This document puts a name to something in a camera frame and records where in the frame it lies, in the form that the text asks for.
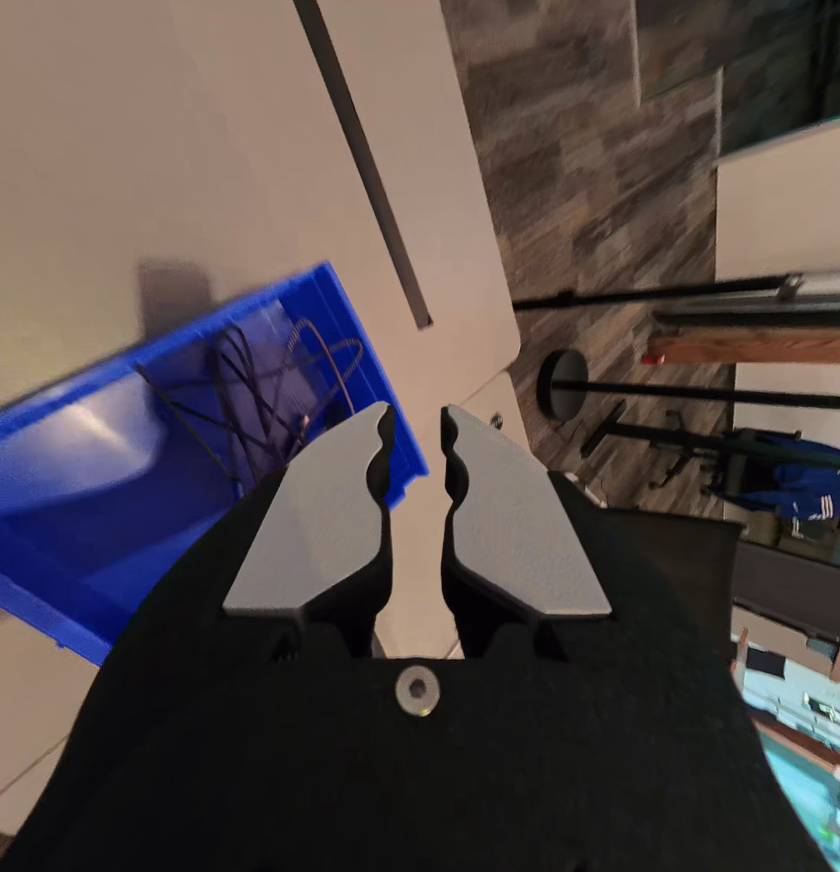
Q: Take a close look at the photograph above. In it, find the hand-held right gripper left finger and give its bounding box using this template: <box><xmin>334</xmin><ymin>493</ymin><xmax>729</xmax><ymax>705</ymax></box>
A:
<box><xmin>222</xmin><ymin>402</ymin><xmax>397</xmax><ymax>617</ymax></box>

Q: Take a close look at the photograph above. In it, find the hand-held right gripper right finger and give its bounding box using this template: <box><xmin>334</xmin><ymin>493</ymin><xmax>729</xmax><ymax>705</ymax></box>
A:
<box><xmin>439</xmin><ymin>404</ymin><xmax>613</xmax><ymax>621</ymax></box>

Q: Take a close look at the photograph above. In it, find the blue plastic bin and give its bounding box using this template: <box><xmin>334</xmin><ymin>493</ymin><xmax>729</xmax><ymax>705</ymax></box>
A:
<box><xmin>0</xmin><ymin>261</ymin><xmax>431</xmax><ymax>665</ymax></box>

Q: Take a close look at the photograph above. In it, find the grey desk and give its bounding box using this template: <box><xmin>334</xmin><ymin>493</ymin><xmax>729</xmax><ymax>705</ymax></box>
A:
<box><xmin>0</xmin><ymin>0</ymin><xmax>550</xmax><ymax>839</ymax></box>

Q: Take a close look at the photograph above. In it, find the black round-base stand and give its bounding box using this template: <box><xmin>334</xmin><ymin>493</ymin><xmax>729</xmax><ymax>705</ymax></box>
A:
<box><xmin>536</xmin><ymin>349</ymin><xmax>840</xmax><ymax>423</ymax></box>

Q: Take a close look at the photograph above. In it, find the black easel board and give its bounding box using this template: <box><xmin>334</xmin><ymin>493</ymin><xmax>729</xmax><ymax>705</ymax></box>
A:
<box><xmin>600</xmin><ymin>507</ymin><xmax>840</xmax><ymax>648</ymax></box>

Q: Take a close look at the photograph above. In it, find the blue jacket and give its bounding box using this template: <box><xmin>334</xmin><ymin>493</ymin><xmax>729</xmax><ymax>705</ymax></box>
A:
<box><xmin>723</xmin><ymin>436</ymin><xmax>840</xmax><ymax>539</ymax></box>

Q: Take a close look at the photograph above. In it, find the black cable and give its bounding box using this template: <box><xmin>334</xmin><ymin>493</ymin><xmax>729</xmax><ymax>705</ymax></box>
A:
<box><xmin>135</xmin><ymin>323</ymin><xmax>305</xmax><ymax>491</ymax></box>

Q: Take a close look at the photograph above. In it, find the wooden post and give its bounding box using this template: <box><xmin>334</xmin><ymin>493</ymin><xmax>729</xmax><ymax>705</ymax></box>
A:
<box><xmin>648</xmin><ymin>328</ymin><xmax>840</xmax><ymax>365</ymax></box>

